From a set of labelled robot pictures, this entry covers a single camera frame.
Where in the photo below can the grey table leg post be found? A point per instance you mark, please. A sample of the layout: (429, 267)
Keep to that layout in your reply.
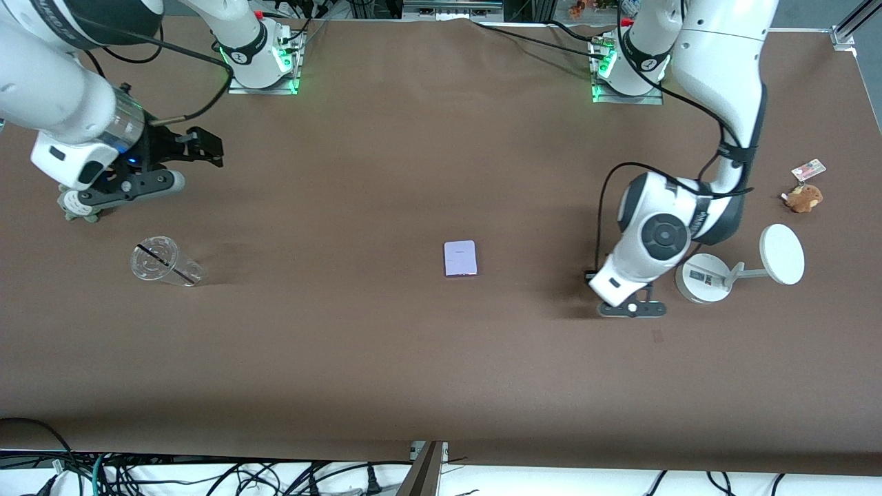
(422, 475)

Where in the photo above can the black drinking straw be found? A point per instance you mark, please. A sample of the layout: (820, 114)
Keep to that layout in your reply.
(165, 263)

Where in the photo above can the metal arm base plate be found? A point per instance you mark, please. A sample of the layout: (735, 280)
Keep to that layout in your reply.
(293, 83)
(627, 100)

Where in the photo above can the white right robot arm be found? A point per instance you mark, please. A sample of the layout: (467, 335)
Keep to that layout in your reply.
(48, 96)

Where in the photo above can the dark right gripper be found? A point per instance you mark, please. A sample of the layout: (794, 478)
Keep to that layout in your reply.
(162, 147)

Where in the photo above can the grey green plush toy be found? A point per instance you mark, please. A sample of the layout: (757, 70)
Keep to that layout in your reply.
(88, 215)

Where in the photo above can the lavender flip phone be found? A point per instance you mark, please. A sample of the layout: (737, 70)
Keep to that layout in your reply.
(461, 258)

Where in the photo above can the aluminium frame corner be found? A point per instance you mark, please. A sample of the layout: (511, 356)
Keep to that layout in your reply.
(844, 34)

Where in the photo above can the brown table cloth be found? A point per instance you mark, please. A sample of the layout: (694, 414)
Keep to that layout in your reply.
(413, 172)

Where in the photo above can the clear plastic cup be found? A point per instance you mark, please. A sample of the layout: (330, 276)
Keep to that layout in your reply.
(162, 263)

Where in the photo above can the white round desk lamp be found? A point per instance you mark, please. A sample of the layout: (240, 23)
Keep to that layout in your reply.
(703, 279)

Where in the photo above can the small orange toy figure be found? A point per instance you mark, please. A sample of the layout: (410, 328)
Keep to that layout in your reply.
(577, 9)

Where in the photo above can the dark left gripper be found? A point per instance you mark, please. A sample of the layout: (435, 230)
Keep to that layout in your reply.
(589, 273)

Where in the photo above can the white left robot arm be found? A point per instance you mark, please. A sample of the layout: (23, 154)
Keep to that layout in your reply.
(723, 69)

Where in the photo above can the printed plush tag card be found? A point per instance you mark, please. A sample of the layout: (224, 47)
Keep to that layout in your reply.
(808, 169)

